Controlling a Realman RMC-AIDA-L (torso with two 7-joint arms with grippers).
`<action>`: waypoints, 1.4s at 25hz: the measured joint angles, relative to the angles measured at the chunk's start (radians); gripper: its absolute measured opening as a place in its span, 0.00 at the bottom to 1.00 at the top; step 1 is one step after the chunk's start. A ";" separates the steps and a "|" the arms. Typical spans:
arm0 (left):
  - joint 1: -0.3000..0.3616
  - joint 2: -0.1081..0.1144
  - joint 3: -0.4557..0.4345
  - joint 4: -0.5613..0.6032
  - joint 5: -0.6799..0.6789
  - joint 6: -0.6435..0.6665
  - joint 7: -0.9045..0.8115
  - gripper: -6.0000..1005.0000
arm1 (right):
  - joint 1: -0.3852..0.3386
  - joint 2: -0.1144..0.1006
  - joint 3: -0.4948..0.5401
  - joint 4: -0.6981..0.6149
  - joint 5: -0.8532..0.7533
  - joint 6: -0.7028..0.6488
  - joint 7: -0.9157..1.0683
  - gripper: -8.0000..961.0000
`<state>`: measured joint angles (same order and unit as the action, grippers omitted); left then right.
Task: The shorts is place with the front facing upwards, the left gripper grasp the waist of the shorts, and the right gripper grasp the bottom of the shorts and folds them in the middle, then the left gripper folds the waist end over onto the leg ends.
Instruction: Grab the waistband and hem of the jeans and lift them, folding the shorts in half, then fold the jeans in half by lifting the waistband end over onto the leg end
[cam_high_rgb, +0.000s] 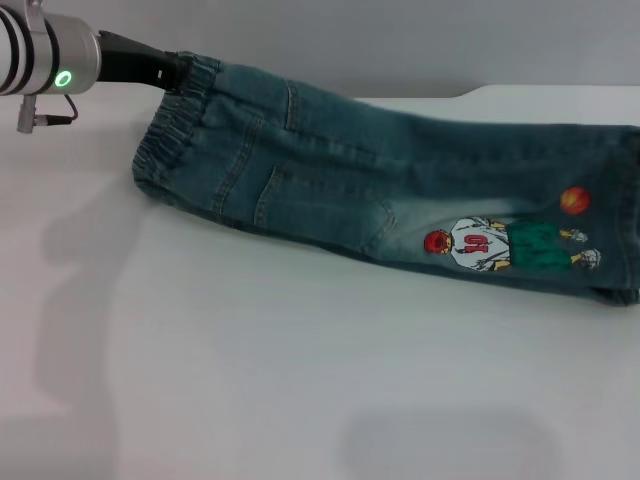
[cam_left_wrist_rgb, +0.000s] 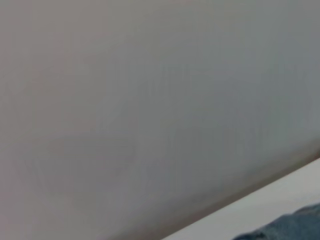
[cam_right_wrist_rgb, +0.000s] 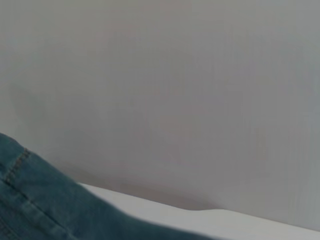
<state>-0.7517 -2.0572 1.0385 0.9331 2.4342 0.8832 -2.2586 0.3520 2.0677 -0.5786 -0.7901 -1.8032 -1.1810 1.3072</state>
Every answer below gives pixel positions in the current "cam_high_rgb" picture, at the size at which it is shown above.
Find blue denim shorts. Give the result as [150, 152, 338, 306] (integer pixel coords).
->
[130, 49, 640, 306]

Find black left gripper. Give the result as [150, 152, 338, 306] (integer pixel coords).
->
[96, 29, 195, 95]

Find black cable with silver plug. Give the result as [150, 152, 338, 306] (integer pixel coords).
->
[16, 92, 79, 134]

